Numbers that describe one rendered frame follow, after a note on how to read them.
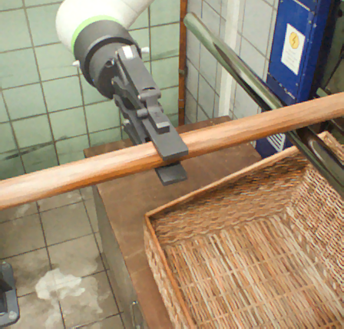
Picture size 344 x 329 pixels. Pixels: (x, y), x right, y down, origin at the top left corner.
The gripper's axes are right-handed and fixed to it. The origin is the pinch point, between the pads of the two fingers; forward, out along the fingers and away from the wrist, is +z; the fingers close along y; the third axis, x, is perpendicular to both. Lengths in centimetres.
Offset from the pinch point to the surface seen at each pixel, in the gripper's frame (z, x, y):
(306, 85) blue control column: -41, -54, 29
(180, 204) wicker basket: -29, -15, 45
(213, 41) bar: -25.0, -18.4, 1.9
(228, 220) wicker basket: -29, -28, 56
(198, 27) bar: -30.7, -18.4, 2.0
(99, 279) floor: -67, 2, 119
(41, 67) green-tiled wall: -125, 3, 57
